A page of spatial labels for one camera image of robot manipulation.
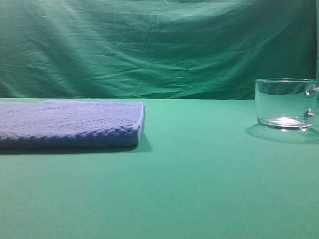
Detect transparent glass cup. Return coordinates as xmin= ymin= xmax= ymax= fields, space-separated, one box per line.
xmin=255 ymin=78 xmax=319 ymax=131

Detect folded blue towel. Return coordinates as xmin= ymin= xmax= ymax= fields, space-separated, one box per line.
xmin=0 ymin=100 xmax=144 ymax=149

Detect green backdrop cloth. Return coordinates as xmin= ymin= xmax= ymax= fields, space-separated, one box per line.
xmin=0 ymin=0 xmax=319 ymax=100

